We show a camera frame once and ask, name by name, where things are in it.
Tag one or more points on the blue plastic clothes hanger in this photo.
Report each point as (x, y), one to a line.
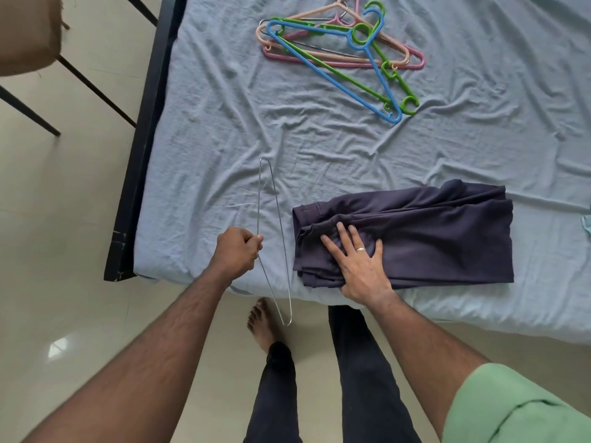
(330, 77)

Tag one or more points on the teal cloth piece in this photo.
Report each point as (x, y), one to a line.
(587, 225)

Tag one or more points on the person's right little finger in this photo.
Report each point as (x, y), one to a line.
(377, 252)

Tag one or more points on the person's right hand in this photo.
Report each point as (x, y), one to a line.
(362, 276)

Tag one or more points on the person's black trousers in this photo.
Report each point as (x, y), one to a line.
(369, 387)

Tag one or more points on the person's left foot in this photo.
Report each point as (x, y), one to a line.
(263, 325)

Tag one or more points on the person's right forearm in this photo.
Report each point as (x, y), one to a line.
(424, 350)

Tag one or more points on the light blue bed sheet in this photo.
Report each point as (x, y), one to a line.
(323, 142)

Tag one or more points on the brown chair with black legs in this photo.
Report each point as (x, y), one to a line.
(27, 32)

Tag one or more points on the person's left hand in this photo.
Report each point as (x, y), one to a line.
(233, 253)

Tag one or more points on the person's left forearm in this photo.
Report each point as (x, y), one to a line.
(147, 359)

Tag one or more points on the pink plastic clothes hanger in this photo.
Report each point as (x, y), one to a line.
(351, 64)

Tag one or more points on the dark navy garment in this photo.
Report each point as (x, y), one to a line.
(438, 235)

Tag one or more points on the person's right middle finger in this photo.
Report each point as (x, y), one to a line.
(346, 242)

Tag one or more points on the person's green shirt sleeve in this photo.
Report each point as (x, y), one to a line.
(521, 405)

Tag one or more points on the peach plastic clothes hanger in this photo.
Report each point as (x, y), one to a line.
(392, 44)

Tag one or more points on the person's left fingers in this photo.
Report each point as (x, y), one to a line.
(247, 249)

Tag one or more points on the black bed frame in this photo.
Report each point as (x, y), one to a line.
(147, 124)

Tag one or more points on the green plastic clothes hanger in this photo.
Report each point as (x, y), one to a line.
(391, 72)

